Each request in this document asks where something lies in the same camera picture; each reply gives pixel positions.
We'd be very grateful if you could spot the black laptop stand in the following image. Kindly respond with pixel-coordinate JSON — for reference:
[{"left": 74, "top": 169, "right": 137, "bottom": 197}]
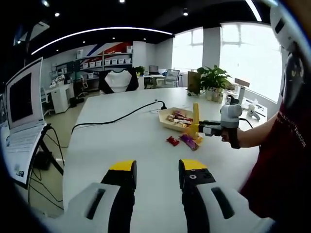
[{"left": 26, "top": 123, "right": 66, "bottom": 212}]

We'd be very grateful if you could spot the grey mesh office chair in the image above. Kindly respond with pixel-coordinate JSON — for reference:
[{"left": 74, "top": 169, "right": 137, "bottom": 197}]
[{"left": 164, "top": 68, "right": 181, "bottom": 87}]

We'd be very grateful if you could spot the shelf rack with white bins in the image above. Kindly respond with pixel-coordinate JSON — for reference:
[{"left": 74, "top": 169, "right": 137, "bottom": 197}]
[{"left": 74, "top": 50, "right": 134, "bottom": 74}]

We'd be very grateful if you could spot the white game controller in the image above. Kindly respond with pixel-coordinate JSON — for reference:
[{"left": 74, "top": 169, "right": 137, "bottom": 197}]
[{"left": 247, "top": 104, "right": 261, "bottom": 121}]

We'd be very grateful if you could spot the curved ceiling light strip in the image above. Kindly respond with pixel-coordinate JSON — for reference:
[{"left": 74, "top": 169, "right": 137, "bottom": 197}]
[{"left": 31, "top": 26, "right": 175, "bottom": 56}]

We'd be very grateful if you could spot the black power cable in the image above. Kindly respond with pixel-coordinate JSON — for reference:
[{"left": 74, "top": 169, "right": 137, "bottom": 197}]
[{"left": 71, "top": 100, "right": 168, "bottom": 133}]

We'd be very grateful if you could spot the large potted green plant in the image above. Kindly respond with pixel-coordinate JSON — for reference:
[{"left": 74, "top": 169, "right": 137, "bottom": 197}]
[{"left": 186, "top": 65, "right": 233, "bottom": 102}]

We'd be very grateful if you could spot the brown paper bag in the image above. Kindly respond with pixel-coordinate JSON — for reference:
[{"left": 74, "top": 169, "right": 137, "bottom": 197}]
[{"left": 187, "top": 71, "right": 202, "bottom": 95}]

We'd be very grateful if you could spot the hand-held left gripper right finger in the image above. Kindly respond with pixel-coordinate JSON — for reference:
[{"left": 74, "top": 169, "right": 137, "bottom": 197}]
[{"left": 178, "top": 159, "right": 276, "bottom": 233}]

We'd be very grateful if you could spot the person in red shirt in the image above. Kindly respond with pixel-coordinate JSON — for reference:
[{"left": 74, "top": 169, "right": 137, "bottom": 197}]
[{"left": 239, "top": 52, "right": 311, "bottom": 219}]

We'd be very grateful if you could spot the pile of mixed snacks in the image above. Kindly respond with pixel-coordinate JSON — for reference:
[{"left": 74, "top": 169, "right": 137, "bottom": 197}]
[{"left": 166, "top": 110, "right": 194, "bottom": 127}]

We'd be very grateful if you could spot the white laptop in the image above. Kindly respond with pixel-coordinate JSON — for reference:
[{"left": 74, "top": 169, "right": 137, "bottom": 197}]
[{"left": 4, "top": 56, "right": 47, "bottom": 190}]

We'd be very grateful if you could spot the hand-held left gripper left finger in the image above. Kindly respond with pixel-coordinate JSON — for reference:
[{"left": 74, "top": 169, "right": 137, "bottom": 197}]
[{"left": 47, "top": 159, "right": 138, "bottom": 233}]

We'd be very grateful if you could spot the black phone holder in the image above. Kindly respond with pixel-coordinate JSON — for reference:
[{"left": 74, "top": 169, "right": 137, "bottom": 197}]
[{"left": 226, "top": 95, "right": 241, "bottom": 106}]

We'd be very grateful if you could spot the red snack food packet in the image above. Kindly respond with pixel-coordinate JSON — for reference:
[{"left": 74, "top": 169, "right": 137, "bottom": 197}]
[{"left": 166, "top": 135, "right": 181, "bottom": 147}]

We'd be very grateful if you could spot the white worn device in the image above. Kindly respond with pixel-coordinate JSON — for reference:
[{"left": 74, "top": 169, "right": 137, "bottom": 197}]
[{"left": 269, "top": 4, "right": 299, "bottom": 53}]

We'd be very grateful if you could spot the black and white chair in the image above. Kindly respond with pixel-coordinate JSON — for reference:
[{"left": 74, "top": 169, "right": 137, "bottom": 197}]
[{"left": 98, "top": 67, "right": 139, "bottom": 95}]

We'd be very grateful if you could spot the beige paper tray container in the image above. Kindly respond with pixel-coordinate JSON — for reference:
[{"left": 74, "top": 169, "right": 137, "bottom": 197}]
[{"left": 158, "top": 106, "right": 195, "bottom": 132}]

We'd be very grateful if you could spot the white desk cabinet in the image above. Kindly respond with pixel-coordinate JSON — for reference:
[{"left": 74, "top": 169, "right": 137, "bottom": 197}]
[{"left": 52, "top": 85, "right": 75, "bottom": 114}]

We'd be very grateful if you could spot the purple snack food packet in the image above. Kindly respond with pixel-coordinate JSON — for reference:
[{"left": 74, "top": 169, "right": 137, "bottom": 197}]
[{"left": 179, "top": 133, "right": 200, "bottom": 151}]

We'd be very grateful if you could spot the person's right hand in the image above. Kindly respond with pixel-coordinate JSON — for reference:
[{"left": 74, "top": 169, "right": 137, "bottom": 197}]
[{"left": 220, "top": 128, "right": 234, "bottom": 144}]

